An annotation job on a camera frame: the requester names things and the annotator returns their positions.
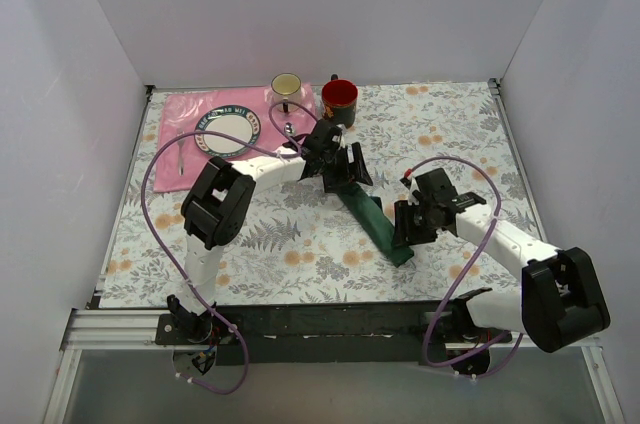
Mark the silver fork on placemat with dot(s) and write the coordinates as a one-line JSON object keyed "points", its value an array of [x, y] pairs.
{"points": [[180, 157]]}

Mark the cream enamel mug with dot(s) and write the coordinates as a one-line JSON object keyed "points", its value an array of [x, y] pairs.
{"points": [[286, 92]]}

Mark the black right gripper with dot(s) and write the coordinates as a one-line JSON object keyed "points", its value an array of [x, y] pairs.
{"points": [[404, 223]]}

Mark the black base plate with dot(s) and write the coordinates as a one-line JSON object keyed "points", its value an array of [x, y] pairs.
{"points": [[302, 333]]}

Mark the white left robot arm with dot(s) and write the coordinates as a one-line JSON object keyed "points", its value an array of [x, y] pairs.
{"points": [[215, 208]]}

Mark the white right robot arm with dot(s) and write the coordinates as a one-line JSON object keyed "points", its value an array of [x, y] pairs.
{"points": [[560, 300]]}

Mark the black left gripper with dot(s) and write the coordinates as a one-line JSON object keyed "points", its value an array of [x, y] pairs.
{"points": [[345, 174]]}

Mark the pink placemat cloth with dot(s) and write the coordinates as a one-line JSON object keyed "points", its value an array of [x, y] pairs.
{"points": [[184, 110]]}

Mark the dark mug red interior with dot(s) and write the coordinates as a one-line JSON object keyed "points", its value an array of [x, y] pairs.
{"points": [[339, 98]]}

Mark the silver spoon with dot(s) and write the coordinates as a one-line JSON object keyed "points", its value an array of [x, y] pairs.
{"points": [[289, 129]]}

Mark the white plate green rim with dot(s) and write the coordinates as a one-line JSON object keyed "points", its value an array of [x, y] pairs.
{"points": [[229, 129]]}

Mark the aluminium frame rail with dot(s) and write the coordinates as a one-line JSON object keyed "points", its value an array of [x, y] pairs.
{"points": [[129, 329]]}

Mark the floral tablecloth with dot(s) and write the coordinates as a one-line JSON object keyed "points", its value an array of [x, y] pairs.
{"points": [[300, 245]]}

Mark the dark green cloth napkin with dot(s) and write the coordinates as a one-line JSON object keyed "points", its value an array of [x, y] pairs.
{"points": [[369, 214]]}

